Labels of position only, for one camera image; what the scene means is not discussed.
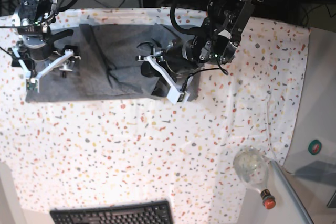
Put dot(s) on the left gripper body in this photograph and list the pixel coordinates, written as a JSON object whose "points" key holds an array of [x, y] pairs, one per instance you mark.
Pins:
{"points": [[173, 57]]}

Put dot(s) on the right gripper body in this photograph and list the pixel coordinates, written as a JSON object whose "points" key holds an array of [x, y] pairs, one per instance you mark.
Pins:
{"points": [[40, 50]]}

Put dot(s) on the grey t-shirt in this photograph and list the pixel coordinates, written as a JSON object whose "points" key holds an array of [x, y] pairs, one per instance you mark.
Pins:
{"points": [[108, 69]]}

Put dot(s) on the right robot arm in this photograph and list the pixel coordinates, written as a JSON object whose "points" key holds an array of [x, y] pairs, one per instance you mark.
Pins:
{"points": [[33, 18]]}

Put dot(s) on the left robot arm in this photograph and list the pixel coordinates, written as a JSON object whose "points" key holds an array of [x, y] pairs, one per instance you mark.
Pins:
{"points": [[214, 42]]}

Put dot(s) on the terrazzo pattern tablecloth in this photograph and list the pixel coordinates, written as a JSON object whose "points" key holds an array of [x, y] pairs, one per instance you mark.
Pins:
{"points": [[84, 154]]}

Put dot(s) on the clear bottle with red cap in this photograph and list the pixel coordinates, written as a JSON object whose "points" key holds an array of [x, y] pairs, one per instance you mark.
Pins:
{"points": [[252, 168]]}

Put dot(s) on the black keyboard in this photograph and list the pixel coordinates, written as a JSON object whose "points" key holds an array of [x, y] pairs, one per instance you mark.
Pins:
{"points": [[151, 212]]}

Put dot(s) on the green tape roll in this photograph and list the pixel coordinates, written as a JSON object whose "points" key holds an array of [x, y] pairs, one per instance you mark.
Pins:
{"points": [[315, 147]]}

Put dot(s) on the grey metal bar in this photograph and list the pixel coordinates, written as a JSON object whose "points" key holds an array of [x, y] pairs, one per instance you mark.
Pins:
{"points": [[289, 205]]}

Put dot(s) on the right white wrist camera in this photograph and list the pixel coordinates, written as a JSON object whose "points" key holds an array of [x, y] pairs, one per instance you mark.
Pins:
{"points": [[33, 75]]}

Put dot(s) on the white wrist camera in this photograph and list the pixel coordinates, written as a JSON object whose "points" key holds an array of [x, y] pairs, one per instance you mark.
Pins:
{"points": [[175, 93], [33, 75]]}

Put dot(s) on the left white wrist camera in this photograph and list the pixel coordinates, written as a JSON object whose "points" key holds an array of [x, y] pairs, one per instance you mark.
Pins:
{"points": [[175, 93]]}

